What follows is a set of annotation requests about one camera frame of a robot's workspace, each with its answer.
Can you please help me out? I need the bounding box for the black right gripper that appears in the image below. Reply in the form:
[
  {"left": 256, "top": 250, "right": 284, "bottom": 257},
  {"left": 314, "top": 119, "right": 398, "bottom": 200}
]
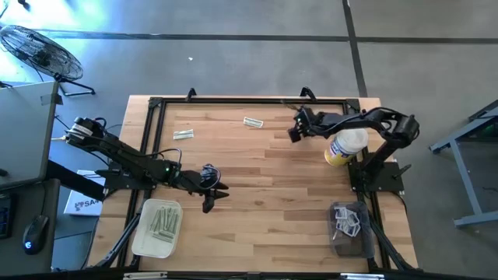
[{"left": 281, "top": 99, "right": 326, "bottom": 143}]

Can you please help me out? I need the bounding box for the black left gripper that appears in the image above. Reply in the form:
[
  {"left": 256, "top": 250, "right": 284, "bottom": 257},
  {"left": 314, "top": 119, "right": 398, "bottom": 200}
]
[{"left": 177, "top": 163, "right": 230, "bottom": 214}]

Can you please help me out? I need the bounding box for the yellow white wipes canister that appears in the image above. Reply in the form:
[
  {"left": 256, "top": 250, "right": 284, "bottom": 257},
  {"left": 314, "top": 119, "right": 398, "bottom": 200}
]
[{"left": 324, "top": 128, "right": 370, "bottom": 167}]

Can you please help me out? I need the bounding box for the white plastic tray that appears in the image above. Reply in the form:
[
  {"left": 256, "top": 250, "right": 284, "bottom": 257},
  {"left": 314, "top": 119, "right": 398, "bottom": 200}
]
[{"left": 131, "top": 198, "right": 184, "bottom": 260}]

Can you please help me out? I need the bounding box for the white cardboard box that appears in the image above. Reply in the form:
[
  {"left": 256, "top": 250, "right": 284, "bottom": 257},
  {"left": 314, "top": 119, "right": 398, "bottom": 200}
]
[{"left": 63, "top": 170, "right": 107, "bottom": 217}]

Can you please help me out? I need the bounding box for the dark transparent plastic bin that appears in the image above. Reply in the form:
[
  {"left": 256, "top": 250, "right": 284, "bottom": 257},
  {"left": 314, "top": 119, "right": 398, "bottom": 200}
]
[{"left": 328, "top": 200, "right": 376, "bottom": 258}]

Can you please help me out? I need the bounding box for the black computer mouse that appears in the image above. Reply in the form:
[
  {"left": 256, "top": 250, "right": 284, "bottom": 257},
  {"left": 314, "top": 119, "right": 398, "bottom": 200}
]
[{"left": 22, "top": 214, "right": 50, "bottom": 256}]

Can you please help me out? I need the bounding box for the clear tape piece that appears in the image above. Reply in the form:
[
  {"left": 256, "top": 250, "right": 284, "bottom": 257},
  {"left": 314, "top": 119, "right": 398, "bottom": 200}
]
[{"left": 40, "top": 93, "right": 63, "bottom": 107}]

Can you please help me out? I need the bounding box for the dark grey desk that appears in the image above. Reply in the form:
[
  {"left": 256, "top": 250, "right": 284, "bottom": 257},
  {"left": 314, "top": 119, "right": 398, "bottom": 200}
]
[{"left": 0, "top": 178, "right": 61, "bottom": 273}]

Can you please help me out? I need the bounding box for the black keyboard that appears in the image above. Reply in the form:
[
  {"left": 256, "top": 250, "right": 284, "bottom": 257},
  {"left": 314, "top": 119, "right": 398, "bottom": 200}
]
[{"left": 0, "top": 194, "right": 12, "bottom": 239}]

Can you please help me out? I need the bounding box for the black floor fan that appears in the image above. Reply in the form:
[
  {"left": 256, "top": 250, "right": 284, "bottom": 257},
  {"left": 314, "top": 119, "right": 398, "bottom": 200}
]
[{"left": 0, "top": 25, "right": 96, "bottom": 97}]

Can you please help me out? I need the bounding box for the silver metal bracket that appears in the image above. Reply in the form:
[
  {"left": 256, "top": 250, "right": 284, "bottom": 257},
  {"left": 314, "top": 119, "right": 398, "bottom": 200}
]
[
  {"left": 340, "top": 273, "right": 385, "bottom": 280},
  {"left": 123, "top": 271, "right": 168, "bottom": 280}
]

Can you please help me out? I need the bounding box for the grey metal table frame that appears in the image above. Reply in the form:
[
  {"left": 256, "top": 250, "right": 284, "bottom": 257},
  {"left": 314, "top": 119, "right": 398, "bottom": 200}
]
[{"left": 430, "top": 99, "right": 498, "bottom": 229}]

